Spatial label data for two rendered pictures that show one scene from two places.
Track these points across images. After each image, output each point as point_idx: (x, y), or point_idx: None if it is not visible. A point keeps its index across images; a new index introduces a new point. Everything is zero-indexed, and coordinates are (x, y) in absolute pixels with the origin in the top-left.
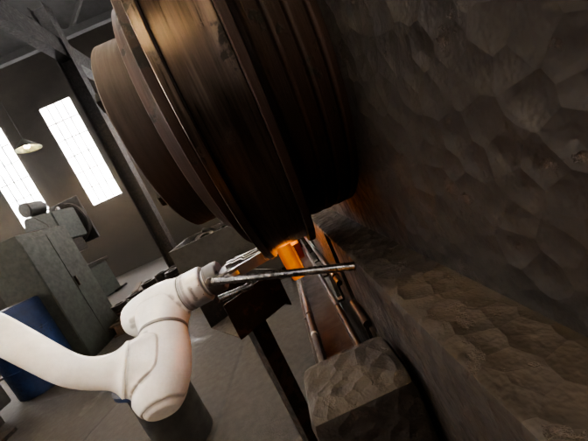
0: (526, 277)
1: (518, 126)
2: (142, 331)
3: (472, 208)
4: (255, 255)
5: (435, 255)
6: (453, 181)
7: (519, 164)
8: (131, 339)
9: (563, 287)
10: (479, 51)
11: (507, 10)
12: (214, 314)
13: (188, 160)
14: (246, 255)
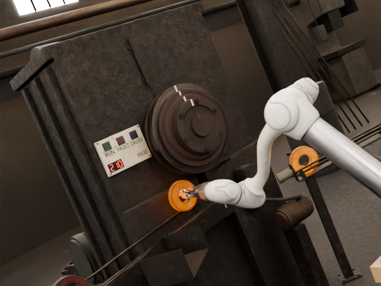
0: (237, 146)
1: (234, 132)
2: (238, 183)
3: (231, 142)
4: (193, 186)
5: (226, 155)
6: (229, 139)
7: (235, 135)
8: (244, 180)
9: (239, 144)
10: (231, 127)
11: (232, 125)
12: (183, 272)
13: (225, 126)
14: (189, 191)
